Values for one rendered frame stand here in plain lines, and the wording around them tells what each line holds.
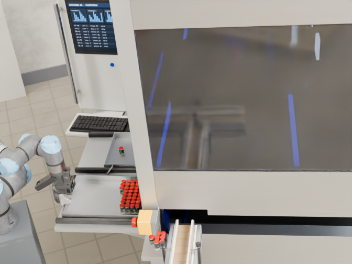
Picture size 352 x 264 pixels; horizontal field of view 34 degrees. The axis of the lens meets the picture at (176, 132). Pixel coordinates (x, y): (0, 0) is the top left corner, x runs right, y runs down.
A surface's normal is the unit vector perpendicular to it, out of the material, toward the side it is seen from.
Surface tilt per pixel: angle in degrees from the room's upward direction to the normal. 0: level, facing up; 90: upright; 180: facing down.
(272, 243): 90
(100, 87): 90
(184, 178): 90
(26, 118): 0
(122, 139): 0
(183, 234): 0
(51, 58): 90
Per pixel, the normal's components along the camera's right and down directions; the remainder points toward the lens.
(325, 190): -0.11, 0.58
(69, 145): -0.08, -0.81
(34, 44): 0.32, 0.53
